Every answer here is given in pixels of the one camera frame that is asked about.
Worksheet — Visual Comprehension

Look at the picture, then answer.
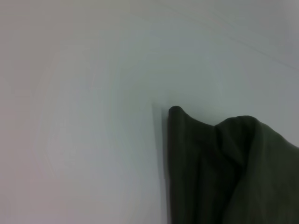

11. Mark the dark green FREE t-shirt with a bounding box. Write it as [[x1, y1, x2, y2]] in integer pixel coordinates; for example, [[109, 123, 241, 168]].
[[167, 105, 299, 224]]

